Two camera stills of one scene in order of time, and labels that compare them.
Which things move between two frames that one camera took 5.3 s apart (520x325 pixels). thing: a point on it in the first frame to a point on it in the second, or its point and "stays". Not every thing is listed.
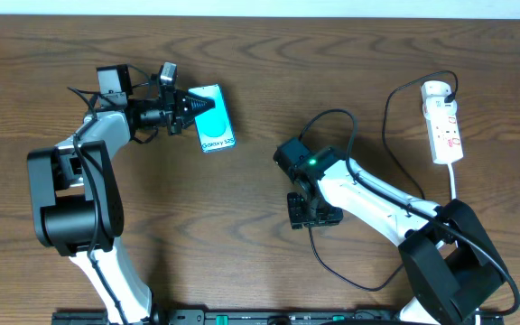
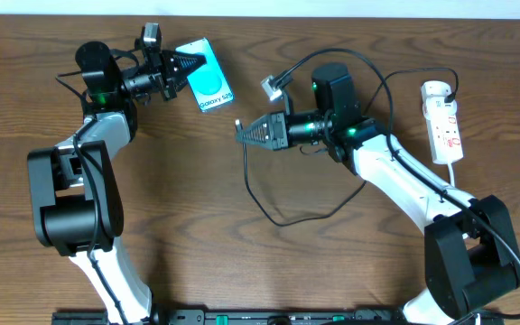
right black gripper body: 314,213 to 308,130
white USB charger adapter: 436,108 stays
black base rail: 277,317 stays
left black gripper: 179,100 to 166,84
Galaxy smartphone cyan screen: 213,126 to 208,83
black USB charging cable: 410,182 to 245,170
